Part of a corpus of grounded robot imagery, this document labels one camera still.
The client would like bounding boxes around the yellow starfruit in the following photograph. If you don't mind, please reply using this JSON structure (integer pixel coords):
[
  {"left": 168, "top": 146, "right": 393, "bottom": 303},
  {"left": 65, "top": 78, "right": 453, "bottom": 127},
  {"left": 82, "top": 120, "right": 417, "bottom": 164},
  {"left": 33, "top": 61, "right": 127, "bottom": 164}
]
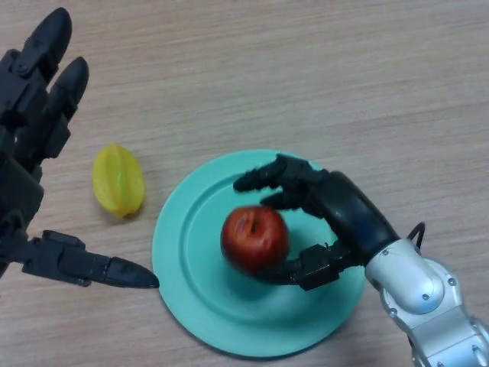
[{"left": 92, "top": 142, "right": 145, "bottom": 219}]

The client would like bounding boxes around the red apple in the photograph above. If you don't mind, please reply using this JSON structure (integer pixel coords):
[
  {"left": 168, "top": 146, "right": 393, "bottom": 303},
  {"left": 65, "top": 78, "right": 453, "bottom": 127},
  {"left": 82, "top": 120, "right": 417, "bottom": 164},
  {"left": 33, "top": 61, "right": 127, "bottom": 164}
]
[{"left": 220, "top": 205, "right": 290, "bottom": 276}]

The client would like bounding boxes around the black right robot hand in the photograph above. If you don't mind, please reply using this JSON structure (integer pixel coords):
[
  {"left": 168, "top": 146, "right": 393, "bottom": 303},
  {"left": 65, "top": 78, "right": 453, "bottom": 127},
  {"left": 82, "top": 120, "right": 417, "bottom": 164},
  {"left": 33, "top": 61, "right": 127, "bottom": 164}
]
[{"left": 233, "top": 153, "right": 401, "bottom": 292}]

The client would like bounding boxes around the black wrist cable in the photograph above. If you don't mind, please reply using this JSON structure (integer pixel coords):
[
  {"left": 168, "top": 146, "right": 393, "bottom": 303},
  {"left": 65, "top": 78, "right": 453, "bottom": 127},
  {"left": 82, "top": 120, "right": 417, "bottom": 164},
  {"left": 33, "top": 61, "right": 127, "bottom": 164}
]
[{"left": 406, "top": 222, "right": 426, "bottom": 253}]

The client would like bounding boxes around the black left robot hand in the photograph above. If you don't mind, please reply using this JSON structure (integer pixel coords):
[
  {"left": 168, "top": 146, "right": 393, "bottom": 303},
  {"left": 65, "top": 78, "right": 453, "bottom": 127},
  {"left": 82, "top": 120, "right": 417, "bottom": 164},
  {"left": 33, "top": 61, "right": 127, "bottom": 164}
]
[{"left": 0, "top": 7, "right": 160, "bottom": 289}]

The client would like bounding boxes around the green round plate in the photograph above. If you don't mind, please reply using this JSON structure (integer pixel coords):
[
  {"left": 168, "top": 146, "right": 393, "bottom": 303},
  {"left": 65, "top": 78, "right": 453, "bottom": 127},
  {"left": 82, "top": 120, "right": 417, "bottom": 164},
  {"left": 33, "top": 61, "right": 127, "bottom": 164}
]
[{"left": 151, "top": 148, "right": 366, "bottom": 359}]

